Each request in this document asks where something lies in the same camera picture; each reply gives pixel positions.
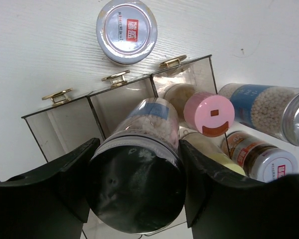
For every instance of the pink cap spice bottle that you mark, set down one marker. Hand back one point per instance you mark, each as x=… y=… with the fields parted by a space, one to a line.
x=208 y=113

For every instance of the silver lid jar blue label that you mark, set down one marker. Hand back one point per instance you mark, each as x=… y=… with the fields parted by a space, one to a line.
x=273 y=110

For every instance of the white lid jar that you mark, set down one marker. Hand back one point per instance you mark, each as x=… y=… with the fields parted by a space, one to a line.
x=259 y=159
x=126 y=31

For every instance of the white lid jar right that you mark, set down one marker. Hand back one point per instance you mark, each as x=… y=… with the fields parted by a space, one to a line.
x=259 y=159

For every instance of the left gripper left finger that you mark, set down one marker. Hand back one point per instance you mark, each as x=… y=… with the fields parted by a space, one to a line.
x=48 y=202

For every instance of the yellow cap white bottle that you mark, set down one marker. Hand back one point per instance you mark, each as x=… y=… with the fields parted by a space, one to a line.
x=207 y=147

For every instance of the right clear organizer tray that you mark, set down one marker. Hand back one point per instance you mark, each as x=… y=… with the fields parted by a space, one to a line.
x=178 y=70

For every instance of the white lid jar rear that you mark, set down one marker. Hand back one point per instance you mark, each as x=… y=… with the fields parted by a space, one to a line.
x=126 y=31

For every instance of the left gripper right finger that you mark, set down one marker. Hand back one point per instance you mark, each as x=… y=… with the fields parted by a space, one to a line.
x=222 y=204

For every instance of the left clear organizer tray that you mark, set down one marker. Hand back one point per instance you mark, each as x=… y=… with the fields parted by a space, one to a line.
x=64 y=125

